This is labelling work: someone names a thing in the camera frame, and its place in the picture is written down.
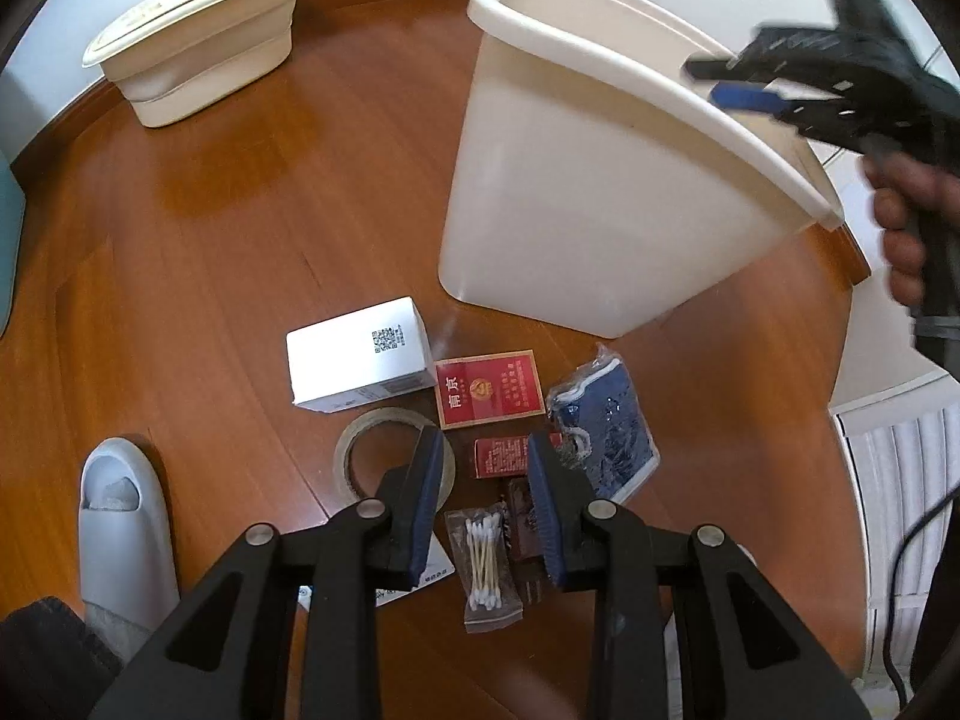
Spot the clear packing tape roll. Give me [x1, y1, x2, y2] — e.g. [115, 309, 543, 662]
[332, 408, 457, 511]

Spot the dark red text box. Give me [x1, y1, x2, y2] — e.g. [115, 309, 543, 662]
[470, 436, 530, 479]

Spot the dark brown glossy pack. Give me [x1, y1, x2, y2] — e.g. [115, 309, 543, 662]
[506, 476, 548, 606]

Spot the cotton swabs plastic bag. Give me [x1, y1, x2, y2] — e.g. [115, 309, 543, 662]
[444, 502, 524, 634]

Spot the navy cloth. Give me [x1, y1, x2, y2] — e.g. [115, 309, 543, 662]
[547, 344, 661, 504]

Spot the red Nanjing cigarette pack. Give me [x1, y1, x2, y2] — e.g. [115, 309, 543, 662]
[434, 349, 545, 431]

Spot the white box with QR code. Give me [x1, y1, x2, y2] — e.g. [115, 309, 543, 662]
[286, 296, 436, 413]

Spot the beige square trash bin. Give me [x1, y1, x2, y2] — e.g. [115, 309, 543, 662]
[438, 0, 844, 338]

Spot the person right hand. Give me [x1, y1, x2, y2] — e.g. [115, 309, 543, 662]
[861, 153, 960, 307]

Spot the grey left slipper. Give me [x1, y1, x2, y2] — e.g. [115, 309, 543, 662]
[78, 437, 181, 663]

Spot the white louvered closet door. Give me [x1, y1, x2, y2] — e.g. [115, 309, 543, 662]
[830, 374, 958, 678]

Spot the teal storage bin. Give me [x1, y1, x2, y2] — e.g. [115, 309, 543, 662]
[0, 158, 26, 335]

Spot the beige oval lidded bucket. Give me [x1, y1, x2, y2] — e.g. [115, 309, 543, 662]
[82, 0, 296, 128]

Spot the black cable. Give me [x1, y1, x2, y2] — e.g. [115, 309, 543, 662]
[880, 481, 960, 706]

